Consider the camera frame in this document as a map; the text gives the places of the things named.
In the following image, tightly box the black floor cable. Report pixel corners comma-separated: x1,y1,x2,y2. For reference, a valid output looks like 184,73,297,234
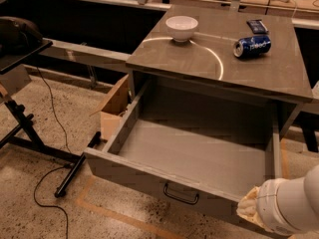
33,67,73,239

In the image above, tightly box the grey metal bench rail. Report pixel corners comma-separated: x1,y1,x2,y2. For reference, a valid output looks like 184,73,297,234
41,40,130,74

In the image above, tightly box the blue soda can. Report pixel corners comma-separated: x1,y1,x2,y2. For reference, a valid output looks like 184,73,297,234
233,35,271,58

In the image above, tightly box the white ceramic bowl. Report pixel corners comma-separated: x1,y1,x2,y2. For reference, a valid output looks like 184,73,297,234
165,16,198,42

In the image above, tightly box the cardboard box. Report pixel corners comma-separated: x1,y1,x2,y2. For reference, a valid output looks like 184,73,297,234
92,75,129,140

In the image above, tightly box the dark bag on stand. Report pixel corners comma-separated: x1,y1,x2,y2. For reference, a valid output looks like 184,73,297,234
0,16,43,56

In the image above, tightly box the grey top drawer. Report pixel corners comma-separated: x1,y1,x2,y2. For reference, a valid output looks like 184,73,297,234
85,79,281,231

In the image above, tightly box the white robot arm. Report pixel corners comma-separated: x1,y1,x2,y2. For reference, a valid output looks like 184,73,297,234
236,165,319,236

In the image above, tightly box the grey drawer cabinet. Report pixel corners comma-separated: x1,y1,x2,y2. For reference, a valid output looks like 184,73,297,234
127,5,313,134

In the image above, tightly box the black metal stand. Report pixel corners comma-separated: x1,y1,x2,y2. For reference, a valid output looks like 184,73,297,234
0,40,86,198

